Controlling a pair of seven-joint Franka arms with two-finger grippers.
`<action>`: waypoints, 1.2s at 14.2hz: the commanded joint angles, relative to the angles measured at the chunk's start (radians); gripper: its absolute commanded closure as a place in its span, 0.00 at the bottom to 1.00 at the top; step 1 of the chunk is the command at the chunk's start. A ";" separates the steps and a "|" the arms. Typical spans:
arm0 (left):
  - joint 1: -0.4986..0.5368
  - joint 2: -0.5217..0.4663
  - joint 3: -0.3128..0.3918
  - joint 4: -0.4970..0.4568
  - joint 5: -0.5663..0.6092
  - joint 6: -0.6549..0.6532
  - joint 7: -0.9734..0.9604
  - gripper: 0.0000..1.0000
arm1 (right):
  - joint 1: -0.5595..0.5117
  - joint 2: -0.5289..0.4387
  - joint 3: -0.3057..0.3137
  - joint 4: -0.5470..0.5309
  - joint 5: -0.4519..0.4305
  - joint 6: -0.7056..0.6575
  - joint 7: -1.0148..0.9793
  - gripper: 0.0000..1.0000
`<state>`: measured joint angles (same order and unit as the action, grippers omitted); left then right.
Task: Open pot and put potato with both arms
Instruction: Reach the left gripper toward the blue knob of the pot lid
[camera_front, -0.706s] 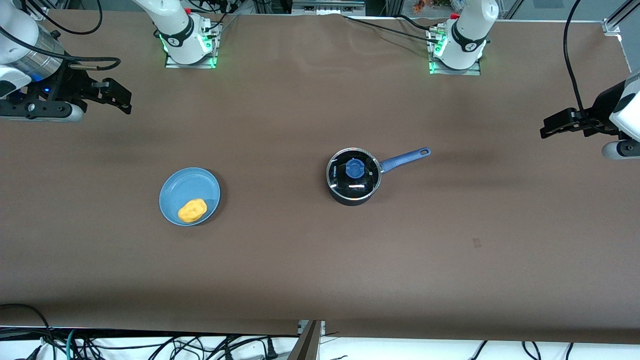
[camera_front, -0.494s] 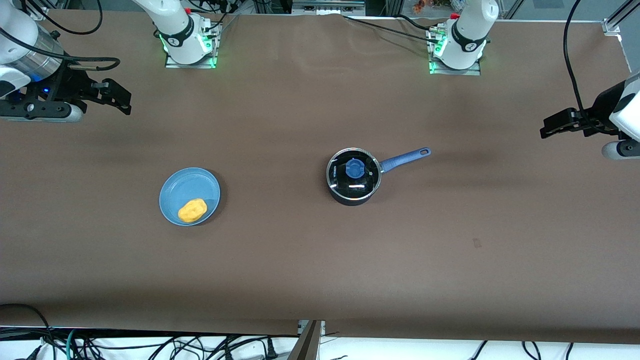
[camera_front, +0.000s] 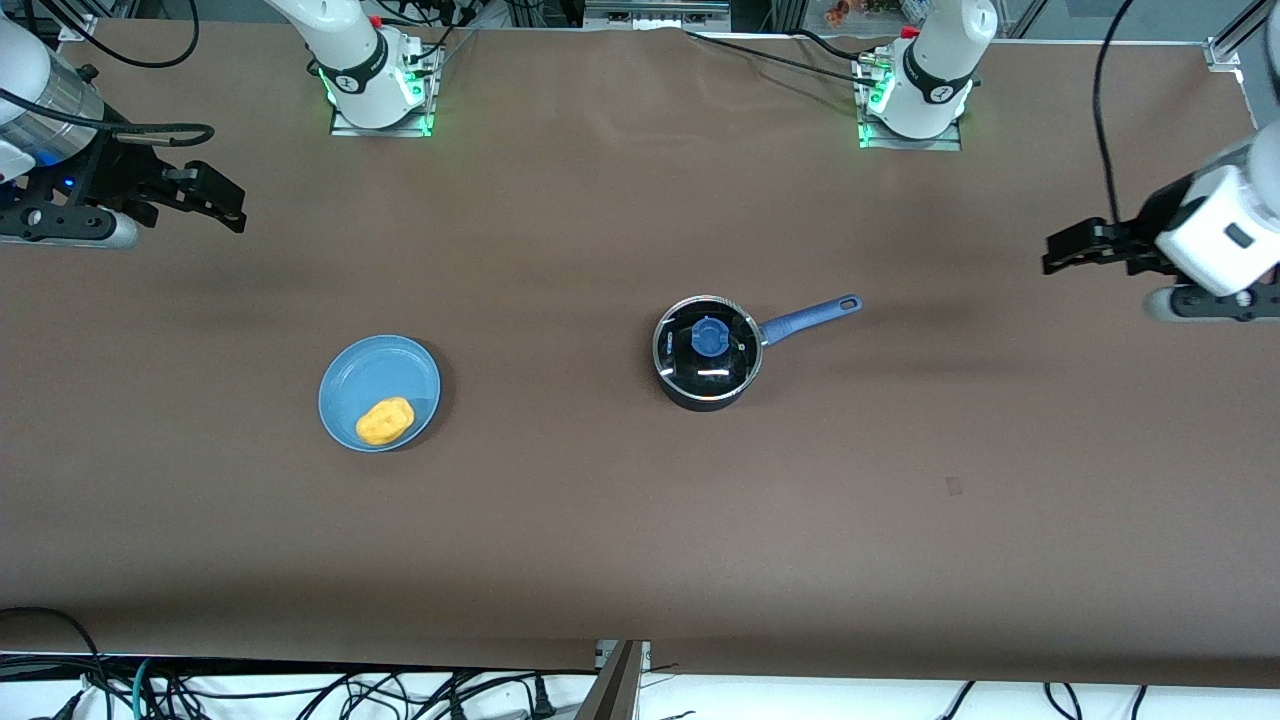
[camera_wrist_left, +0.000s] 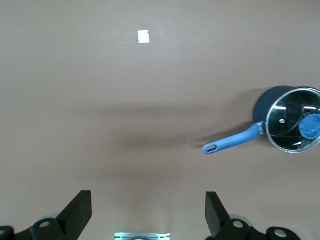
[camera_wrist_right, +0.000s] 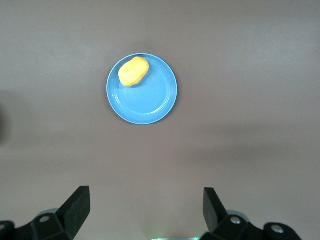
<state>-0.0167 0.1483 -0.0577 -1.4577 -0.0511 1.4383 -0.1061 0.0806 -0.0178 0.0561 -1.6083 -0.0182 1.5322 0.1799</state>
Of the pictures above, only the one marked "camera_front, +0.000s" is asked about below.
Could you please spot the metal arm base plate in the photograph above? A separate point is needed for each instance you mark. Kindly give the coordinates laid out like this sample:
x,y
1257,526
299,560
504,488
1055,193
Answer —
x,y
870,120
425,95

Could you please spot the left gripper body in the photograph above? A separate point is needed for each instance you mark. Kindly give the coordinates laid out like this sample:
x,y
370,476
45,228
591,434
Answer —
x,y
1150,226

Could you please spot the aluminium frame bar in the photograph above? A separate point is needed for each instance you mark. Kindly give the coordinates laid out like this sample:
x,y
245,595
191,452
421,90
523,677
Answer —
x,y
655,12

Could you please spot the aluminium profile post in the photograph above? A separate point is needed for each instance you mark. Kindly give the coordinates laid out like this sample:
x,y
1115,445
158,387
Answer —
x,y
615,685

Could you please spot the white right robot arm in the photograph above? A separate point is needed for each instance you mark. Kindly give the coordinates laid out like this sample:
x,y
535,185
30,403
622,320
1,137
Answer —
x,y
350,60

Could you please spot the glass lid with blue knob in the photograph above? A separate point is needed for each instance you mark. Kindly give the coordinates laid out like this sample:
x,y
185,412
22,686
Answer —
x,y
710,338

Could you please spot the blue round plate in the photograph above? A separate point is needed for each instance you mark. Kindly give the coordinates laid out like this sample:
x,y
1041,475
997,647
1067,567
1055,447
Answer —
x,y
380,370

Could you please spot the yellow potato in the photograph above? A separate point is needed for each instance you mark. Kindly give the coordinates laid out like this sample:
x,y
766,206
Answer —
x,y
385,421

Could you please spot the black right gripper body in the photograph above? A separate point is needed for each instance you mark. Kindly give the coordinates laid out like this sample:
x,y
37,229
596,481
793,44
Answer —
x,y
118,175

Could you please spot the metal corner bracket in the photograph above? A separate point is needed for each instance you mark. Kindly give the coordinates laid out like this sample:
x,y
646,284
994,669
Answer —
x,y
1222,52

